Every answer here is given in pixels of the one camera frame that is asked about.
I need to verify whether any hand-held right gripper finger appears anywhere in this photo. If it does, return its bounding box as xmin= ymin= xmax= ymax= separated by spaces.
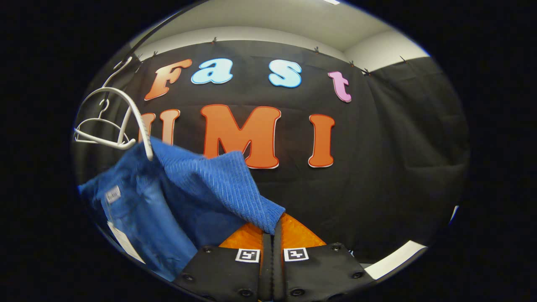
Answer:
xmin=273 ymin=213 xmax=375 ymax=302
xmin=173 ymin=222 xmax=274 ymax=302

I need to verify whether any blue corduroy jacket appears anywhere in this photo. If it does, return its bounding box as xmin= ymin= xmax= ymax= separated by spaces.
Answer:
xmin=78 ymin=136 xmax=287 ymax=282

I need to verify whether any white clothes hanger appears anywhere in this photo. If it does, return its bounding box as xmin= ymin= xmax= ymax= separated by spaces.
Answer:
xmin=75 ymin=99 xmax=127 ymax=144
xmin=74 ymin=56 xmax=154 ymax=162

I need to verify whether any black backdrop cloth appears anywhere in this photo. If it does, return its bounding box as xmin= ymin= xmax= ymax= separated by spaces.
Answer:
xmin=73 ymin=39 xmax=470 ymax=269

